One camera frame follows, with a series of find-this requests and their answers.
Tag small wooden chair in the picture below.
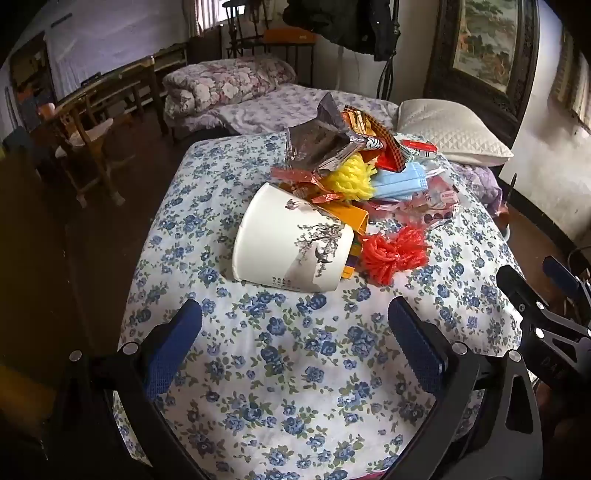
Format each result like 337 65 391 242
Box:
39 90 127 208

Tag silver foil snack wrapper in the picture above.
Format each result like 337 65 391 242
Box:
284 91 365 174

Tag white quilted pillow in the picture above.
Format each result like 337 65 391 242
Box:
396 98 515 167

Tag orange flat box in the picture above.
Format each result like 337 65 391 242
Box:
263 28 317 44

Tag wooden desk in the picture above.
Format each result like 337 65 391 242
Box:
55 55 169 134

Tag folded pink floral quilt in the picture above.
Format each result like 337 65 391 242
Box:
161 58 296 116

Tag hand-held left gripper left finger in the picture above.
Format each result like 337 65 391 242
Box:
65 299 218 480

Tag orange striped snack wrapper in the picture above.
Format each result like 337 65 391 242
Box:
342 105 407 171

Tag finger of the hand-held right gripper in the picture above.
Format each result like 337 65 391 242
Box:
496 265 591 352
542 255 591 319

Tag purple floral bedsheet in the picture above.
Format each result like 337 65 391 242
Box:
166 85 400 139

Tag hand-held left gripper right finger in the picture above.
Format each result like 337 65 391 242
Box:
383 298 544 480

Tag red yarn pompom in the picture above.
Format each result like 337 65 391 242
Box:
359 226 430 285

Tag clear bag with pink print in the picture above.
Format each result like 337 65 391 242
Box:
369 171 462 227

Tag red candy wrapper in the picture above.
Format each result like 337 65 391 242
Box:
270 166 345 204

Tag purple floral cloth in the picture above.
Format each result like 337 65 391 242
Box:
457 164 502 217

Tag blue face mask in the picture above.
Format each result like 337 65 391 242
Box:
370 160 437 202

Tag black metal rack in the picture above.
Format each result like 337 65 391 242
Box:
222 0 319 61

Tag red white small packet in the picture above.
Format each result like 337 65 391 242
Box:
399 138 439 160

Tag white paper cup tree print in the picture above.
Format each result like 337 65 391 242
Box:
231 182 355 292

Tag orange cardboard box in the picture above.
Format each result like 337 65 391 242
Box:
318 200 370 280

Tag white blue floral blanket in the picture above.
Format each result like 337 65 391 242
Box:
113 131 527 480

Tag dark framed landscape painting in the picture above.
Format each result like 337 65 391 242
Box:
424 0 541 148

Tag dark hanging coat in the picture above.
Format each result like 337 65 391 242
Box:
281 0 393 61

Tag black coat stand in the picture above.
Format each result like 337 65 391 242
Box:
376 0 402 100

